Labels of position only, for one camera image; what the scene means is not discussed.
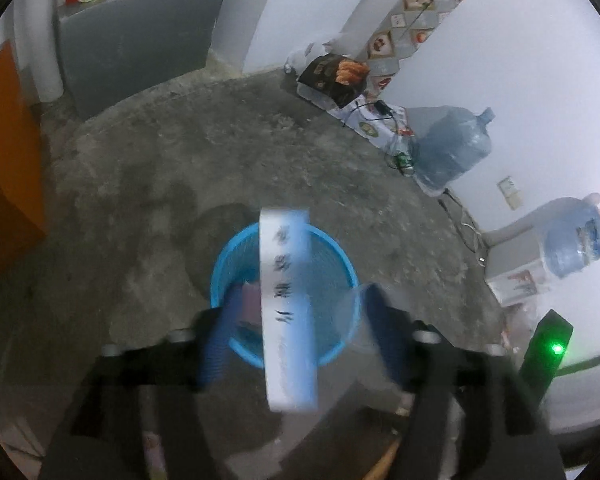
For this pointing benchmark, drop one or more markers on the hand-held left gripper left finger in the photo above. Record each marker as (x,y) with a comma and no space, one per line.
(212,350)

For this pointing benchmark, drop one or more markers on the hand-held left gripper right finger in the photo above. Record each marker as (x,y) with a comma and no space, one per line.
(387,335)

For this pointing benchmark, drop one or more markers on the white and light blue box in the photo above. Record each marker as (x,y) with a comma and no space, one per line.
(285,310)

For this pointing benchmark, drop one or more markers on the blue plastic basket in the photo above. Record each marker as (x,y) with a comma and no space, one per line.
(330,270)

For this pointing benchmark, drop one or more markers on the white water dispenser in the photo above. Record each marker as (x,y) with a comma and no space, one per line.
(515,255)

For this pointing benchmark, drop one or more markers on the wrapped blue water jug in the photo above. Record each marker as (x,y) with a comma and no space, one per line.
(577,240)

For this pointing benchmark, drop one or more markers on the white printed bag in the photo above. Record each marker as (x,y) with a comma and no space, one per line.
(375,127)

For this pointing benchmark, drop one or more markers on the white plastic container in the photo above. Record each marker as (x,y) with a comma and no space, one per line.
(315,97)

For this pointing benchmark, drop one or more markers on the black snack bag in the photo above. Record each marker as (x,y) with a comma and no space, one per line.
(330,77)

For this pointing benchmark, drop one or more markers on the white plastic bag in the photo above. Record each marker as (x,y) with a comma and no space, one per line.
(310,55)

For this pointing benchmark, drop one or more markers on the tall patterned board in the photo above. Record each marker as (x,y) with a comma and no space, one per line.
(415,25)

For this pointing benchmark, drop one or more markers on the grey cabinet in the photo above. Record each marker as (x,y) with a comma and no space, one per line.
(135,45)

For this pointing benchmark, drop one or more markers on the grey curtain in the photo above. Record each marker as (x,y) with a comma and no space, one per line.
(40,35)

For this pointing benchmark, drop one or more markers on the wall socket plate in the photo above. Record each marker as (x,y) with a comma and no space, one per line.
(510,192)

